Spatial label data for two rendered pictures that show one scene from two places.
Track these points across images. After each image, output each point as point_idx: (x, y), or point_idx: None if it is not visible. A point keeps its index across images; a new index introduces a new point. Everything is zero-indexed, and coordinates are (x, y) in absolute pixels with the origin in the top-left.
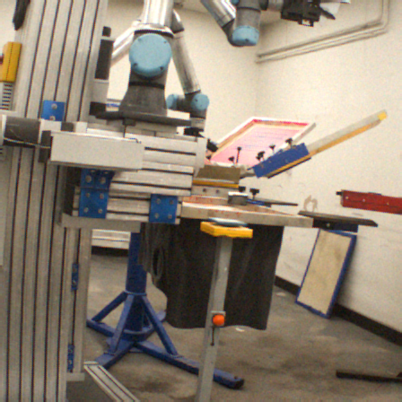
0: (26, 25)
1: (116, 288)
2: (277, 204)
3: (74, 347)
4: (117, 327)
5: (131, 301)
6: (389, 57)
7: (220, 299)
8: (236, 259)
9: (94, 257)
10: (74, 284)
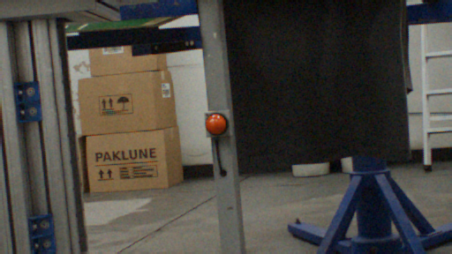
0: None
1: (440, 197)
2: None
3: (54, 218)
4: (328, 231)
5: (356, 186)
6: None
7: (217, 88)
8: (320, 37)
9: (448, 164)
10: (33, 113)
